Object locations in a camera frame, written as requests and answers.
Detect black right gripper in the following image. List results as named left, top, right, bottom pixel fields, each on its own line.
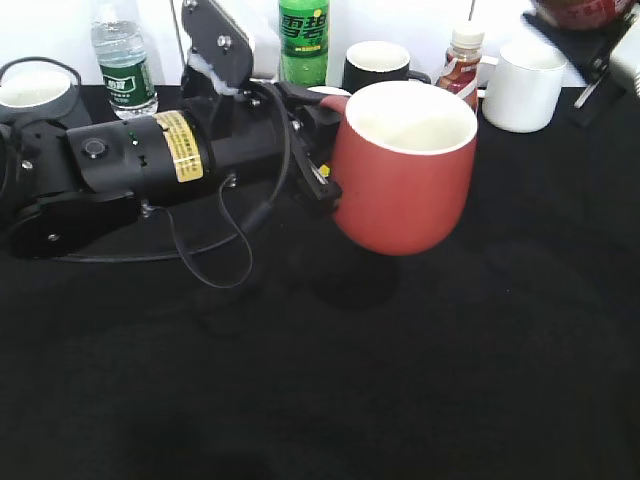
left=523, top=9, right=639, bottom=125

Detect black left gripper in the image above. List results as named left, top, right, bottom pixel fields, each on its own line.
left=199, top=81, right=342, bottom=215

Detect cola bottle red label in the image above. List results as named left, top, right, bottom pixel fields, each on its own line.
left=531, top=0, right=636, bottom=31

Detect red ceramic mug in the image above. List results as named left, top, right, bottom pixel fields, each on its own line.
left=320, top=81, right=478, bottom=256

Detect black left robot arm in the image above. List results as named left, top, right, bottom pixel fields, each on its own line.
left=1, top=82, right=341, bottom=259

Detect yellow paper cup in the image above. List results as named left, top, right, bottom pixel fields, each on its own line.
left=308, top=85, right=351, bottom=97

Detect green sprite bottle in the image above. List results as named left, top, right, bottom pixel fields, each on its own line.
left=279, top=0, right=330, bottom=87

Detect white ceramic mug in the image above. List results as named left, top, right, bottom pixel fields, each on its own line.
left=480, top=40, right=567, bottom=134

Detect black ceramic mug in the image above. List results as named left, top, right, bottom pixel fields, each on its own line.
left=341, top=41, right=432, bottom=94

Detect brown nescafe bottle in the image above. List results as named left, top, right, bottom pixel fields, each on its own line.
left=436, top=21, right=484, bottom=112

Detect clear water bottle green label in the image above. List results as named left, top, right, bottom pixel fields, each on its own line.
left=91, top=1, right=158, bottom=120

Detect grey ceramic mug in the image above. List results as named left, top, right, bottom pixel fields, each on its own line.
left=1, top=70, right=91, bottom=128

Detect black cable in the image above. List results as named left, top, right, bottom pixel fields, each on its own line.
left=47, top=82, right=294, bottom=290

